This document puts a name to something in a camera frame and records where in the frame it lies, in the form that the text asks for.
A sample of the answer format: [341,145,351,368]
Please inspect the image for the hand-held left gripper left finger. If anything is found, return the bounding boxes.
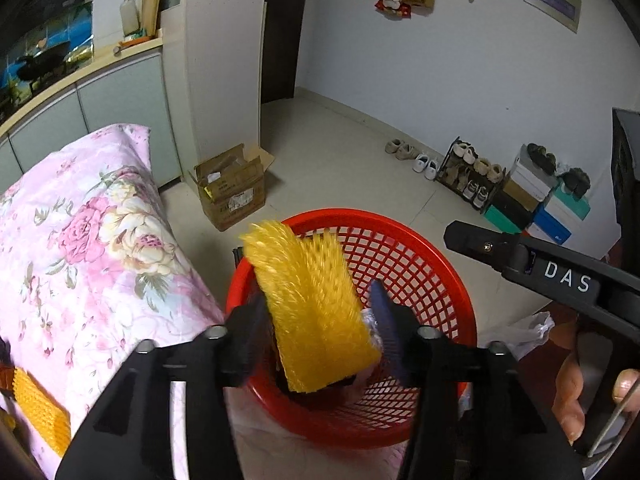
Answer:
[54,300,273,480]

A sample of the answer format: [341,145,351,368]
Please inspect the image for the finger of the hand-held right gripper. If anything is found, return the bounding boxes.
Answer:
[444,220,533,281]

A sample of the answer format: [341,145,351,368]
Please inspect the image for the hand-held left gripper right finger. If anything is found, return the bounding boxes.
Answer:
[369,280,586,480]

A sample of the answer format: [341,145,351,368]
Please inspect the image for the red plastic basket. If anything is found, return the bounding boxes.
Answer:
[225,208,478,451]

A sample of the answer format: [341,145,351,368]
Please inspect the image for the yellow foam net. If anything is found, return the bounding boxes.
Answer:
[239,219,382,393]
[12,366,72,457]

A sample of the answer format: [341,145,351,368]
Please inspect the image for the person's right hand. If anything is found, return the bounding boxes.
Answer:
[556,329,640,443]

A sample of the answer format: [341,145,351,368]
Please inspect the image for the stack of shoe boxes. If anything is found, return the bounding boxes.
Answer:
[482,144,593,246]

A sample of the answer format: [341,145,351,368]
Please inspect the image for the group of assorted shoes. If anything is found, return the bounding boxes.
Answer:
[440,140,506,208]

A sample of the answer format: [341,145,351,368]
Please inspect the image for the black shoe rack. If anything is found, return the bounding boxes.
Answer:
[436,136,511,216]

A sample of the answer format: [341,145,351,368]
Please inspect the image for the white plastic bag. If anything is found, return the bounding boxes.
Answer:
[477,311,556,361]

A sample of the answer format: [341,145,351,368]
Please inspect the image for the dark shoe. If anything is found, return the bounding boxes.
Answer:
[527,142,557,171]
[557,167,591,196]

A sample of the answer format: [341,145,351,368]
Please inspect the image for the cardboard box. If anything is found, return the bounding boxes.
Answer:
[187,143,276,232]

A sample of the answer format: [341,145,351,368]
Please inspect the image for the pink floral blanket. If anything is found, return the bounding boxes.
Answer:
[0,122,236,480]

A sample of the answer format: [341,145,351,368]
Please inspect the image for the electrical panel box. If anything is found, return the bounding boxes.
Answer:
[523,0,582,33]

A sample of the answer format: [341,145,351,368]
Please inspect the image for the kitchen counter cabinets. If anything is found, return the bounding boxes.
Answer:
[0,35,183,191]

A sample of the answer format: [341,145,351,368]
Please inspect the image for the dark wooden door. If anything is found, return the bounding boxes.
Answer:
[260,0,313,106]

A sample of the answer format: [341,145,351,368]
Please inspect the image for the clear plastic bottle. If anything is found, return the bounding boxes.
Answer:
[119,0,141,36]

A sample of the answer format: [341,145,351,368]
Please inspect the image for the black wok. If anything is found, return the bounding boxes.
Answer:
[15,42,71,81]

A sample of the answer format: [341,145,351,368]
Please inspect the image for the blue backsplash picture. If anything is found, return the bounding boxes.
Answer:
[0,0,96,111]

